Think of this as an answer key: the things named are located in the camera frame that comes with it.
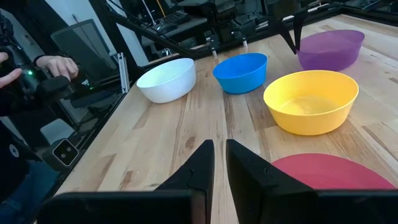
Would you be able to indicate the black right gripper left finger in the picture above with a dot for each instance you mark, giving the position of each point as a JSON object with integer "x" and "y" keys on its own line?
{"x": 199, "y": 168}

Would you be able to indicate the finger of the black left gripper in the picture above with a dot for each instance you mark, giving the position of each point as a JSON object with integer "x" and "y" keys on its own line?
{"x": 286, "y": 34}
{"x": 299, "y": 25}

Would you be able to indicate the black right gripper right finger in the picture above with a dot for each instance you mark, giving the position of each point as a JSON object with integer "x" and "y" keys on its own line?
{"x": 258, "y": 189}

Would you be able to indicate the purple translucent plastic bowl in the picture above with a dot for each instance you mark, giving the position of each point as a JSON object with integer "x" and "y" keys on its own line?
{"x": 332, "y": 56}

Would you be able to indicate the blue plastic bowl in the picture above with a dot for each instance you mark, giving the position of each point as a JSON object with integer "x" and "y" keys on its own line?
{"x": 241, "y": 77}

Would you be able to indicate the pink cup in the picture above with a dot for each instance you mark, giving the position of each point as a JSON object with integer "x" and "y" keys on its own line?
{"x": 326, "y": 174}

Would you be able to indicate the yellow plastic bowl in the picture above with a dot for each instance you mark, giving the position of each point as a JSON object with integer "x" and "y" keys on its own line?
{"x": 311, "y": 121}

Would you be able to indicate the blue cup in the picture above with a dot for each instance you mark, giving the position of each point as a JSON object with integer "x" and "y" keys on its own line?
{"x": 168, "y": 84}

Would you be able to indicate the black keyboard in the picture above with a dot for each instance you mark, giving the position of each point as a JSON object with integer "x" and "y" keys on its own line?
{"x": 175, "y": 18}

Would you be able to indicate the black computer mouse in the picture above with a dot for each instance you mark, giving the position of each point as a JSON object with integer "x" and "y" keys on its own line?
{"x": 166, "y": 28}

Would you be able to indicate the white-rimmed square black device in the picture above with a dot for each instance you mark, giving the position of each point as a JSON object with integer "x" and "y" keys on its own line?
{"x": 65, "y": 152}

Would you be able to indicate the grey plastic block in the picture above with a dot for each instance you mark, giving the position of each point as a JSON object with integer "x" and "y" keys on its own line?
{"x": 57, "y": 130}

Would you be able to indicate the dark flat monitor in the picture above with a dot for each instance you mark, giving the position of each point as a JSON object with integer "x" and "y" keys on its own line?
{"x": 84, "y": 46}

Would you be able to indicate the person's hand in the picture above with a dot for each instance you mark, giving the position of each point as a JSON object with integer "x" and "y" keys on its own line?
{"x": 7, "y": 77}
{"x": 59, "y": 67}

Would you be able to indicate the person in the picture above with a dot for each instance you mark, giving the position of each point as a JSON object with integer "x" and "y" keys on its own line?
{"x": 12, "y": 174}

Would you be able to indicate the black aluminium table frame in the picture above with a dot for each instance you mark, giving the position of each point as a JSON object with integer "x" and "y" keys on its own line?
{"x": 186, "y": 51}

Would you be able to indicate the silver aluminium bracket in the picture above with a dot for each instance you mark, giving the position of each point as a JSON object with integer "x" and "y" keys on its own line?
{"x": 123, "y": 74}

